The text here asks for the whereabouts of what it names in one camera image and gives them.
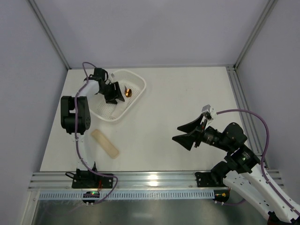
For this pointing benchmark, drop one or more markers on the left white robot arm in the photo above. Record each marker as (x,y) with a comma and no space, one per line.
(75,119)

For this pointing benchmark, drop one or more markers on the gold ornate spoon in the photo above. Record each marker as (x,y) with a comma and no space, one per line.
(128,92)

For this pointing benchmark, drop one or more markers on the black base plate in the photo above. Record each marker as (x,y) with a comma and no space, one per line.
(90,180)
(208,180)

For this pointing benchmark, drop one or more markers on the right side aluminium rail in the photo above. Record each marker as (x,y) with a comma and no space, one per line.
(255,129)

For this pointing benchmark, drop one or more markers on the white paper napkin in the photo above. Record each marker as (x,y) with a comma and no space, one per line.
(119,110)

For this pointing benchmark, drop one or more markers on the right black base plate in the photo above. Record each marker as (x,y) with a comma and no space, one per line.
(208,180)

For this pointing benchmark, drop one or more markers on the black controller board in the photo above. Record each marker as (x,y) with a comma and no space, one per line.
(90,197)
(221,198)

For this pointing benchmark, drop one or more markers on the left aluminium corner post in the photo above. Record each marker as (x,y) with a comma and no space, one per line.
(42,21)

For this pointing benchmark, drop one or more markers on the aluminium corner post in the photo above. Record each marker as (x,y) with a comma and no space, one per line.
(266,12)
(42,21)

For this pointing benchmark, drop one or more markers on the left black controller board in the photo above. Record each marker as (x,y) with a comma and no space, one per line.
(90,197)

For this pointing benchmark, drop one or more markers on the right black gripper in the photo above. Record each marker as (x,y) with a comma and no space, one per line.
(198,135)

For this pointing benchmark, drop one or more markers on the right aluminium corner post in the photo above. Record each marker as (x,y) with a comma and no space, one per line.
(266,12)

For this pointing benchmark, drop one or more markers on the beige wooden cutlery tray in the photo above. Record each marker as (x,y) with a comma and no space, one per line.
(105,143)

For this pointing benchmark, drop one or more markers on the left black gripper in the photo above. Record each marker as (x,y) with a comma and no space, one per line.
(107,90)

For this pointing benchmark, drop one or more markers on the white perforated plastic basket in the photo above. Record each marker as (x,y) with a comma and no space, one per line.
(125,78)

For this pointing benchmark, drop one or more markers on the aluminium front rail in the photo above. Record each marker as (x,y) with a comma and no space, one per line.
(139,180)

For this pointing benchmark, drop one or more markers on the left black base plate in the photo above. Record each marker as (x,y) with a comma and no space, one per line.
(90,180)

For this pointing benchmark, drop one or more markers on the slotted grey cable duct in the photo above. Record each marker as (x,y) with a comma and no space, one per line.
(131,194)

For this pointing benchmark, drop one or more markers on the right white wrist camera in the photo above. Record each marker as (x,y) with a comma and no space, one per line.
(209,113)

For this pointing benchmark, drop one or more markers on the right black controller board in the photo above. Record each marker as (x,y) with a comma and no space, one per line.
(221,198)

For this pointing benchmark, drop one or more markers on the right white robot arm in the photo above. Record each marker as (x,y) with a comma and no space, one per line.
(241,170)

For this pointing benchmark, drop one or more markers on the aluminium rail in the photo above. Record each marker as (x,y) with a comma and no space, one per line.
(139,180)
(255,129)

